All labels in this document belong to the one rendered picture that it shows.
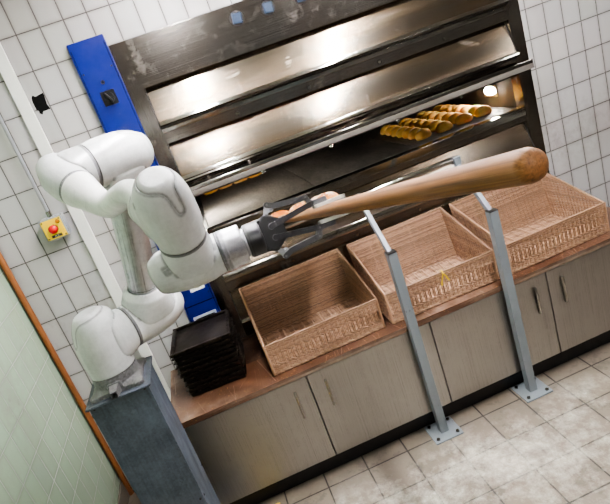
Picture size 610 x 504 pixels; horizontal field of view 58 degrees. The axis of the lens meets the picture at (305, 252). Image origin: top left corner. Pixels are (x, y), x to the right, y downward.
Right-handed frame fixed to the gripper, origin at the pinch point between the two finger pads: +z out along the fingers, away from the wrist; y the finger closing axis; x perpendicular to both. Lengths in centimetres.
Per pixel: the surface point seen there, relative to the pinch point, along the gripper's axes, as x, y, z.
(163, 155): -143, -46, -36
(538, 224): -152, 53, 134
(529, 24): -142, -46, 158
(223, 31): -132, -87, 9
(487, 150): -156, 6, 122
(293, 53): -138, -70, 37
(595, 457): -76, 133, 80
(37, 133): -134, -72, -82
